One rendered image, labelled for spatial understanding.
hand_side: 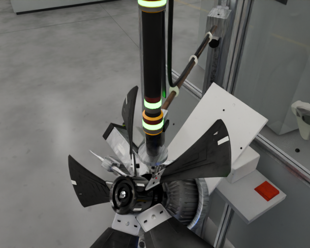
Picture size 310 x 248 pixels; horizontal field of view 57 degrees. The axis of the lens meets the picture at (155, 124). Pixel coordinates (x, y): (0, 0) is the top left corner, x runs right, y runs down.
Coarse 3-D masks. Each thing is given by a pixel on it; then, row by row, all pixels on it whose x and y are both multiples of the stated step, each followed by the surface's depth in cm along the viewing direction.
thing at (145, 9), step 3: (138, 3) 44; (138, 6) 45; (141, 6) 44; (144, 6) 43; (162, 6) 44; (165, 6) 44; (141, 9) 44; (144, 9) 44; (147, 9) 43; (150, 9) 43; (153, 9) 43; (156, 9) 43; (159, 9) 44; (162, 9) 44
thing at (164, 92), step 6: (162, 12) 46; (162, 18) 47; (162, 24) 48; (162, 30) 48; (162, 36) 49; (162, 42) 50; (162, 48) 51; (162, 54) 52; (162, 60) 53; (162, 66) 54; (162, 72) 54; (162, 78) 55; (162, 84) 56; (162, 90) 57
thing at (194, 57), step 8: (168, 0) 52; (168, 8) 53; (168, 16) 54; (168, 24) 55; (168, 32) 56; (208, 32) 93; (168, 40) 57; (168, 48) 58; (200, 48) 85; (168, 56) 60; (192, 56) 81; (168, 64) 61; (168, 72) 62; (184, 72) 75; (168, 80) 64; (176, 80) 71; (176, 88) 70; (176, 96) 71
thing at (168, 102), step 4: (216, 28) 100; (212, 32) 97; (208, 40) 92; (204, 44) 90; (204, 48) 89; (200, 52) 86; (192, 64) 80; (188, 72) 78; (184, 76) 75; (184, 80) 75; (180, 84) 73; (172, 92) 70; (168, 96) 69; (172, 96) 69; (168, 100) 67; (164, 104) 66; (168, 104) 67; (164, 108) 65
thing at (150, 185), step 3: (159, 171) 91; (162, 171) 90; (156, 174) 91; (159, 174) 89; (159, 177) 86; (150, 180) 89; (153, 180) 88; (156, 180) 86; (159, 180) 84; (150, 183) 87; (156, 183) 83; (147, 186) 86; (150, 186) 84; (153, 186) 83; (147, 189) 84
